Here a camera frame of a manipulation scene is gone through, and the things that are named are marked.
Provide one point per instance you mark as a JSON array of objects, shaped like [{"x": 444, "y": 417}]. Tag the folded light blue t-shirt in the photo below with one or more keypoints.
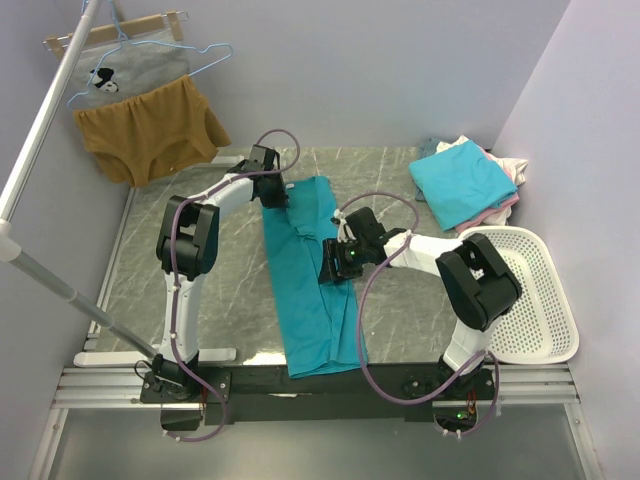
[{"x": 460, "y": 183}]

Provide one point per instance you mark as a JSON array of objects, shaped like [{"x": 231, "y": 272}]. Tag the white plastic laundry basket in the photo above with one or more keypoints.
[{"x": 540, "y": 328}]

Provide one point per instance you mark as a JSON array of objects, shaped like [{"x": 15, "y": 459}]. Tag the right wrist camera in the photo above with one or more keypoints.
[{"x": 344, "y": 232}]

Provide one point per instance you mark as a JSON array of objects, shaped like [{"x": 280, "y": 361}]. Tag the folded grey-blue garment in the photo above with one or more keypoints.
[{"x": 428, "y": 148}]

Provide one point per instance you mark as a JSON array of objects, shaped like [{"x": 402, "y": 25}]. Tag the teal t-shirt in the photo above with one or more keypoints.
[{"x": 317, "y": 321}]

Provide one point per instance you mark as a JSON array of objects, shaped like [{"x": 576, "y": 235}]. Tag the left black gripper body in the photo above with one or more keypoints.
[{"x": 276, "y": 194}]

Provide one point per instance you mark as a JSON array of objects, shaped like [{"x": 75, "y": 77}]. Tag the brown hanging shorts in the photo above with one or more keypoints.
[{"x": 152, "y": 135}]

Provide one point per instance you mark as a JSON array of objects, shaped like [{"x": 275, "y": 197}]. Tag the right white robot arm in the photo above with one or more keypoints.
[{"x": 480, "y": 286}]

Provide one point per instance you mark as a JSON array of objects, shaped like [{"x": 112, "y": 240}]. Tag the blue wire hanger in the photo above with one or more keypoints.
[{"x": 200, "y": 60}]

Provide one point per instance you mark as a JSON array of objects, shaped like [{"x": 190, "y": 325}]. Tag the wooden clip hanger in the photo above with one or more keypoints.
[{"x": 170, "y": 20}]

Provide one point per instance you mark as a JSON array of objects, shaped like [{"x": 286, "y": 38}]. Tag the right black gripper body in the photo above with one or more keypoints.
[{"x": 350, "y": 258}]

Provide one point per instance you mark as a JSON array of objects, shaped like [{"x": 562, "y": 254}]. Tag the black base beam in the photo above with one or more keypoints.
[{"x": 267, "y": 393}]

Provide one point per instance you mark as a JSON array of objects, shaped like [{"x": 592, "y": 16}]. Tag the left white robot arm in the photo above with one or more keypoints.
[{"x": 187, "y": 249}]

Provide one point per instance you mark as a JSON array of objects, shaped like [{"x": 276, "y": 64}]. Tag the white clothes rack pole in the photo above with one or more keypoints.
[{"x": 11, "y": 252}]

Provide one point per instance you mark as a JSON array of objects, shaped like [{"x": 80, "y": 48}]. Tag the white rack foot rear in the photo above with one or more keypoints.
[{"x": 218, "y": 162}]

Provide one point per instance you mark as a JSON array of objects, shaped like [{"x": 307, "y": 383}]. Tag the aluminium rail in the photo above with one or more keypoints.
[{"x": 120, "y": 388}]

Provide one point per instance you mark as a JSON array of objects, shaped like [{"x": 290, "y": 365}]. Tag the grey panda garment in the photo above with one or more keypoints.
[{"x": 112, "y": 73}]

